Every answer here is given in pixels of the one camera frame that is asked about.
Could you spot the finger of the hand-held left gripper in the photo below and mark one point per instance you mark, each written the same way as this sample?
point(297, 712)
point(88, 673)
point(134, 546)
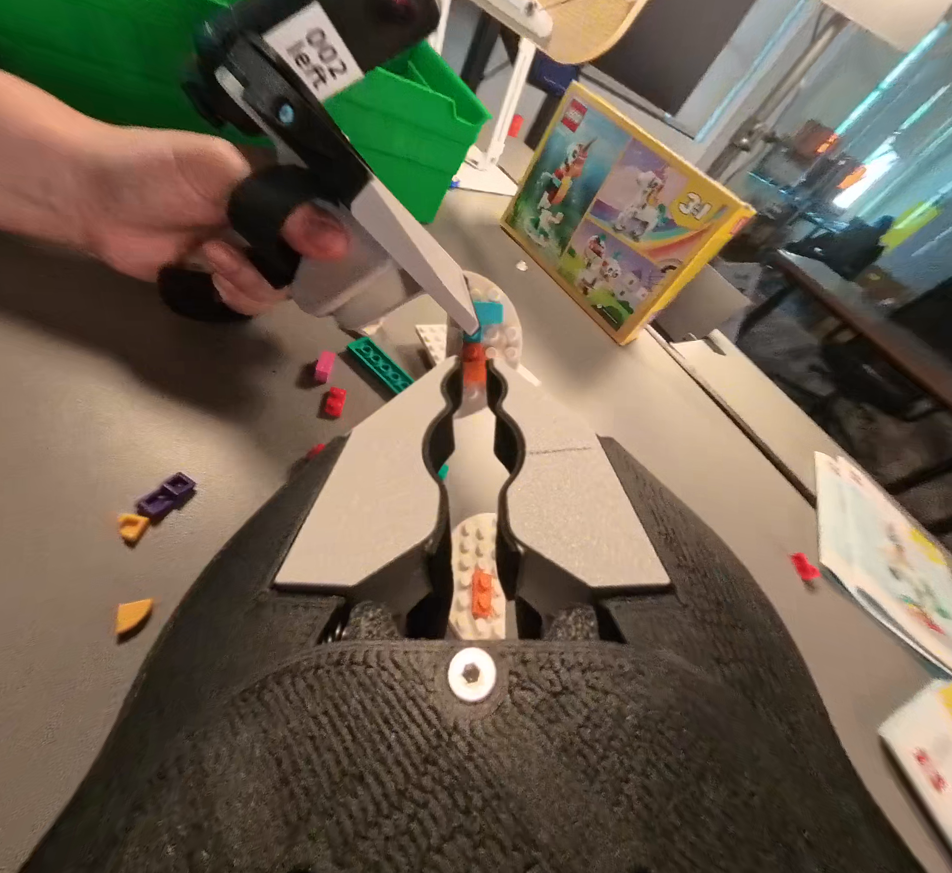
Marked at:
point(416, 255)

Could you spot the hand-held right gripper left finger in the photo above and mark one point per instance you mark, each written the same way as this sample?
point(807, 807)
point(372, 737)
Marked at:
point(364, 508)

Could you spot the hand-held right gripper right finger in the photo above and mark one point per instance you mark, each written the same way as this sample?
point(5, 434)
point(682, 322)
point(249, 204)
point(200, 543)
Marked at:
point(580, 516)

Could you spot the teal toy bracket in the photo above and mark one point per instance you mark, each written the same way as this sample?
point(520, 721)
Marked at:
point(489, 319)

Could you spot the orange toy brick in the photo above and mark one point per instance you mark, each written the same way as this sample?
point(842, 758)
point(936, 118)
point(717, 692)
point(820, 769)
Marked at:
point(482, 590)

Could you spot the orange toy tile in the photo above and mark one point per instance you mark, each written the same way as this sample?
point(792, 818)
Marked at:
point(474, 367)

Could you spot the yellow toy brick set box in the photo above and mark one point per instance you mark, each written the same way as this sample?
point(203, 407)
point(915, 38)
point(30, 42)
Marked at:
point(632, 218)

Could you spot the person's left hand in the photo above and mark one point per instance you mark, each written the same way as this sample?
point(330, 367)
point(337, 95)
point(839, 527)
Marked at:
point(149, 203)

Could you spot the red toy brick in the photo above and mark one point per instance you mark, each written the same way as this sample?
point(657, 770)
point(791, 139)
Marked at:
point(803, 566)
point(335, 403)
point(316, 452)

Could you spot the white wedge toy plate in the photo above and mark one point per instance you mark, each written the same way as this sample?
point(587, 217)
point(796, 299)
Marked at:
point(431, 345)

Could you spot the green long toy plate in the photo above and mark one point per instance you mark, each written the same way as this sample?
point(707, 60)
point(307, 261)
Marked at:
point(379, 365)

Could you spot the pink toy brick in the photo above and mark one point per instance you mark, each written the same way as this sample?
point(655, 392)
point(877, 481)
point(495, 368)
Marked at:
point(325, 367)

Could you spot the small red cup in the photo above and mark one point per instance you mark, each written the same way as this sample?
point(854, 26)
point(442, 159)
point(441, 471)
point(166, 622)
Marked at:
point(515, 125)

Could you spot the purple toy plate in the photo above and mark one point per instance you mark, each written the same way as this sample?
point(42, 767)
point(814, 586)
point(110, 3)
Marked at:
point(165, 496)

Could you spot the grey chair back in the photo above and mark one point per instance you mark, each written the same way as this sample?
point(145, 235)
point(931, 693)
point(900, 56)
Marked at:
point(706, 307)

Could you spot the large black screen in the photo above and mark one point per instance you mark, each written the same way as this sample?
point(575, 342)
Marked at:
point(692, 47)

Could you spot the dark wooden table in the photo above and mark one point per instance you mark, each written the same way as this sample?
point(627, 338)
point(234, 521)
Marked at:
point(855, 300)

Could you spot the black office chair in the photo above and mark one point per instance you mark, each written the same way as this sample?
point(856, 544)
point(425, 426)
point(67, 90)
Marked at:
point(840, 248)

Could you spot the black tripod pole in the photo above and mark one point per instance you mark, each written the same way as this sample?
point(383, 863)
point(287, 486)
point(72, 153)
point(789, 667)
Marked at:
point(781, 78)

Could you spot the metal shelf rack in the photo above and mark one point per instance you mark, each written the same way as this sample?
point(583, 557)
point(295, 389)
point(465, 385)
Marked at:
point(811, 144)

